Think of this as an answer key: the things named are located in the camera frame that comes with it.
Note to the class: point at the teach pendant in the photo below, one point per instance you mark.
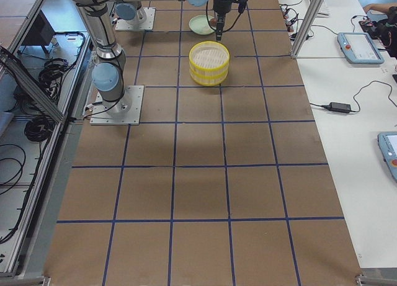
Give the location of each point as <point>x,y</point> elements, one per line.
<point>387,146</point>
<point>358,48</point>

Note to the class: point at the brown bun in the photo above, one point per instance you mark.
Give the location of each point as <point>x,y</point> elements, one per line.
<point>212,22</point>

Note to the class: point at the lower teach pendant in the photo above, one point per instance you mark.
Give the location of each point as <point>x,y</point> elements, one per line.
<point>387,146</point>

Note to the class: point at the aluminium frame post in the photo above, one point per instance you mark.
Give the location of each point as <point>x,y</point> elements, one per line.
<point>310,16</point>

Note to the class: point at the upper teach pendant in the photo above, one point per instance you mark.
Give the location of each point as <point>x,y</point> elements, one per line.
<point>358,48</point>

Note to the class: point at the light green plate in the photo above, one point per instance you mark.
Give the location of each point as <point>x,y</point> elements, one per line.
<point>200,25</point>

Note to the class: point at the black power adapter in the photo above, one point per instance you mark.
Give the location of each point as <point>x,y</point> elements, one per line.
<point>338,107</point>

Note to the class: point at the aluminium diagonal frame beam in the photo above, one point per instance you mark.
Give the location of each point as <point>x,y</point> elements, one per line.
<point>23,78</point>

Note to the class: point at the black box under table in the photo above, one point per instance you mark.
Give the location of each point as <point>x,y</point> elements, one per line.
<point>40,33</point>

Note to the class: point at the yellow steamer layer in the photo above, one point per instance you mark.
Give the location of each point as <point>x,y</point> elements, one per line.
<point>209,57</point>
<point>208,80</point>

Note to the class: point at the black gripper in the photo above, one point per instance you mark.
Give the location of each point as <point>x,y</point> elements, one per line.
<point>220,7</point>

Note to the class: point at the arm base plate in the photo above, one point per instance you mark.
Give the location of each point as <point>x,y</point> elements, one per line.
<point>126,111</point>
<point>132,20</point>

